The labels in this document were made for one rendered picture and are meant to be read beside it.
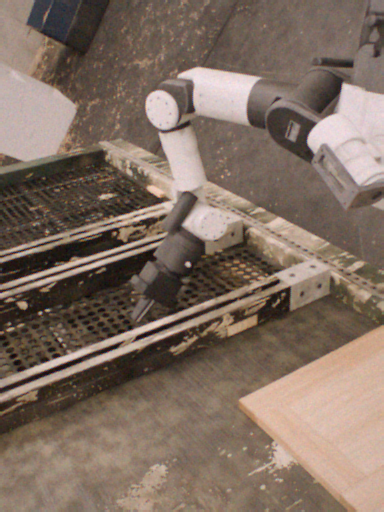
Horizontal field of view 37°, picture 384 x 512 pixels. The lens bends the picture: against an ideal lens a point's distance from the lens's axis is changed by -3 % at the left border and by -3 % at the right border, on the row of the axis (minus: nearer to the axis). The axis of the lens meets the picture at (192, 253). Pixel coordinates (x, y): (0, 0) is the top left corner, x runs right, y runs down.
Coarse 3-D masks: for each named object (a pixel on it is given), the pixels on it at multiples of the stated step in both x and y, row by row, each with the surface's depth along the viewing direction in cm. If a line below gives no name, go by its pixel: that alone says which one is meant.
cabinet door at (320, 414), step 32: (352, 352) 114; (288, 384) 107; (320, 384) 106; (352, 384) 106; (256, 416) 100; (288, 416) 99; (320, 416) 99; (352, 416) 99; (288, 448) 94; (320, 448) 92; (352, 448) 92; (320, 480) 88; (352, 480) 87
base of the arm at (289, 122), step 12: (336, 72) 98; (276, 108) 93; (288, 108) 92; (300, 108) 91; (276, 120) 95; (288, 120) 93; (300, 120) 92; (312, 120) 90; (276, 132) 97; (288, 132) 95; (300, 132) 93; (288, 144) 97; (300, 144) 95; (300, 156) 97; (312, 156) 95
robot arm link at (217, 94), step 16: (176, 80) 106; (192, 80) 105; (208, 80) 104; (224, 80) 102; (240, 80) 101; (256, 80) 100; (160, 96) 108; (176, 96) 107; (192, 96) 105; (208, 96) 104; (224, 96) 101; (240, 96) 100; (160, 112) 110; (176, 112) 108; (192, 112) 108; (208, 112) 106; (224, 112) 103; (240, 112) 101; (160, 128) 112
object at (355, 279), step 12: (108, 144) 232; (132, 156) 217; (156, 168) 204; (204, 192) 182; (216, 204) 173; (240, 216) 165; (264, 228) 158; (288, 240) 151; (300, 252) 145; (312, 252) 144; (324, 264) 139; (336, 264) 138; (348, 276) 133; (372, 288) 129
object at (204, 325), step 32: (256, 288) 128; (288, 288) 128; (320, 288) 134; (160, 320) 118; (192, 320) 118; (224, 320) 120; (256, 320) 127; (96, 352) 110; (128, 352) 110; (160, 352) 114; (192, 352) 119; (0, 384) 102; (32, 384) 102; (64, 384) 104; (96, 384) 108; (0, 416) 99; (32, 416) 103
